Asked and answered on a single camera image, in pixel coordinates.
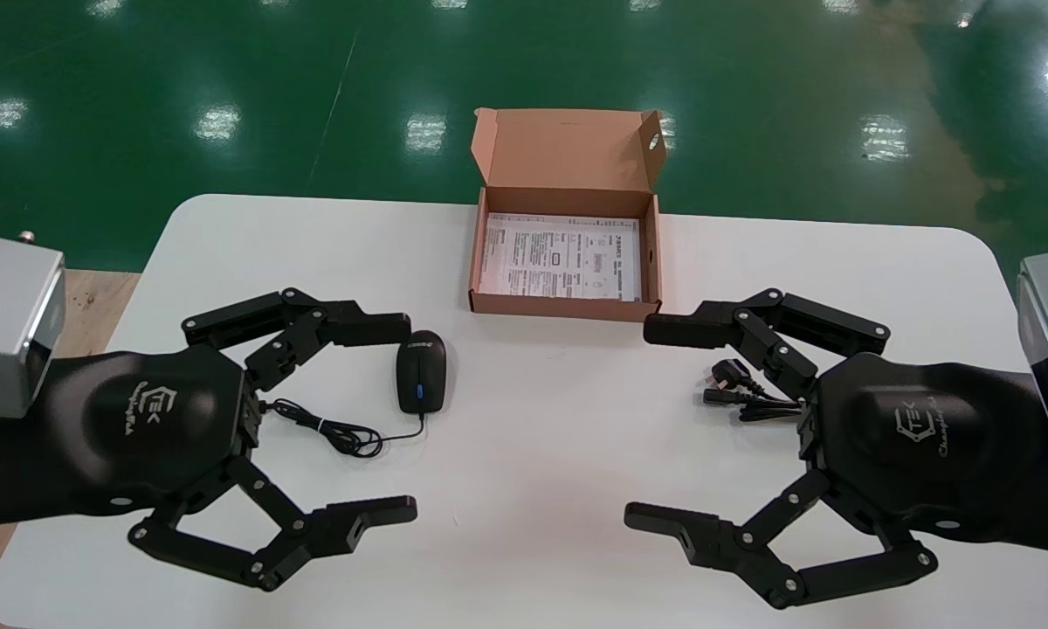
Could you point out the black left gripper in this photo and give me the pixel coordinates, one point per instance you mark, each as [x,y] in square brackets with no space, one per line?
[157,419]

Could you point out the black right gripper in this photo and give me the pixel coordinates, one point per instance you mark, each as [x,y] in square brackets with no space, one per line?
[917,428]

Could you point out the open brown cardboard box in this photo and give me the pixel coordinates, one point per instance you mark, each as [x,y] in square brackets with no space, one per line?
[568,148]

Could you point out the printed paper instruction sheet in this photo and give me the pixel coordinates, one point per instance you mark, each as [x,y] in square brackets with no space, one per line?
[559,258]

